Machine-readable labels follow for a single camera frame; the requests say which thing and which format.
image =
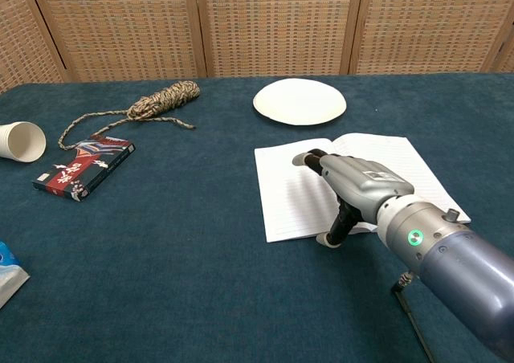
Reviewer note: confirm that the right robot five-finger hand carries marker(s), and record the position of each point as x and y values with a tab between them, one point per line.
361	178

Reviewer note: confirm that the white notebook with orange cover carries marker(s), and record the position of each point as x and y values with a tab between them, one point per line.
289	186

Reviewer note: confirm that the white paper plate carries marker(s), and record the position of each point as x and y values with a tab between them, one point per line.
299	102

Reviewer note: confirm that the woven bamboo folding screen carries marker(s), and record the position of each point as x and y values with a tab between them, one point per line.
277	25

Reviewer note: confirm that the blue felt table cover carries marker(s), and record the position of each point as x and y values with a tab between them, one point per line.
180	258

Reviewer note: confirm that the black and red card box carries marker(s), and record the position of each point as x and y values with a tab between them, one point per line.
80	170

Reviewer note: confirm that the white paper cup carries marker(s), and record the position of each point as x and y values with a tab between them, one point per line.
22	142

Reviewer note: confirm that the blue plastic snack packet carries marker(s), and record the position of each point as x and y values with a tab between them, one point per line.
8	274

